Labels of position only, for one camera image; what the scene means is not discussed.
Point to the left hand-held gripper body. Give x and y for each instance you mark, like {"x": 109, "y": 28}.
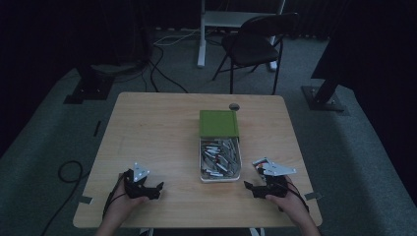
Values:
{"x": 137, "y": 183}

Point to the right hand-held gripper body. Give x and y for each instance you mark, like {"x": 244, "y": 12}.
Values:
{"x": 273, "y": 178}

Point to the white plastic box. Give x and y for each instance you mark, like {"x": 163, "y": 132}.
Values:
{"x": 220, "y": 179}

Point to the green box lid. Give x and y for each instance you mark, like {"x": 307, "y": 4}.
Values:
{"x": 218, "y": 123}

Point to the person's left hand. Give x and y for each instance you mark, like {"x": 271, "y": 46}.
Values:
{"x": 126, "y": 205}

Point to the person's right hand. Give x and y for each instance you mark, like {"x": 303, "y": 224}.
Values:
{"x": 290, "y": 205}

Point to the white table leg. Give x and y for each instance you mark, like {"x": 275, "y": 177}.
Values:
{"x": 257, "y": 232}
{"x": 146, "y": 232}

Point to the pile of small metal parts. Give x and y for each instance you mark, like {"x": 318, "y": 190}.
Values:
{"x": 219, "y": 157}

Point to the grey tape piece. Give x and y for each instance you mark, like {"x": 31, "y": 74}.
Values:
{"x": 312, "y": 196}
{"x": 86, "y": 199}

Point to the small black floor strip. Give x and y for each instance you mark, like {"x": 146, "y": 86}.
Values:
{"x": 97, "y": 128}

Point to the black folding chair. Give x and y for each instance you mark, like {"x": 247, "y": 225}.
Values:
{"x": 250, "y": 49}

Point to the black stand with base plate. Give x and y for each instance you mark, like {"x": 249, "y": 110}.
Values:
{"x": 93, "y": 87}
{"x": 323, "y": 96}

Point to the white desk frame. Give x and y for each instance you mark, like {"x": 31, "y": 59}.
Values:
{"x": 201, "y": 49}

